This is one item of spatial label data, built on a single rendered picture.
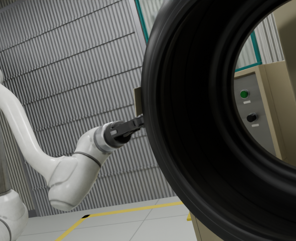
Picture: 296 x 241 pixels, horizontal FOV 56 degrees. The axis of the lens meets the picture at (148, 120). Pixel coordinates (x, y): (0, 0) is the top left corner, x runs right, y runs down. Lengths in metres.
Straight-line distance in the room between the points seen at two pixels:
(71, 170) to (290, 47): 0.68
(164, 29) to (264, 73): 0.70
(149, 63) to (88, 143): 0.44
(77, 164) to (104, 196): 3.42
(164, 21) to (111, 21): 3.49
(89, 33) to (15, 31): 1.27
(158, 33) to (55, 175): 0.53
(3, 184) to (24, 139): 0.36
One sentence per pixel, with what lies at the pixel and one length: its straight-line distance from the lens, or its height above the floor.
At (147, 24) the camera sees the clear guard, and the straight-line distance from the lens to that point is 1.50.
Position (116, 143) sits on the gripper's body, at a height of 1.14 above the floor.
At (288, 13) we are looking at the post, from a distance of 0.81.
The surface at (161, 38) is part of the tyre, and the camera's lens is 0.51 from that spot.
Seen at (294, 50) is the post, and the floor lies 1.26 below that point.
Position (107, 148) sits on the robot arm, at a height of 1.13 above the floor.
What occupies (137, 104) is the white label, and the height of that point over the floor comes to 1.23.
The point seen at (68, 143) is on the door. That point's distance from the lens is 4.36.
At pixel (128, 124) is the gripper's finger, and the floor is 1.19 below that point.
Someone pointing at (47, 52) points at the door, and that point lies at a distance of 4.48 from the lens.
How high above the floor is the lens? 1.22
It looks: 2 degrees down
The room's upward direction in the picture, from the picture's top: 15 degrees counter-clockwise
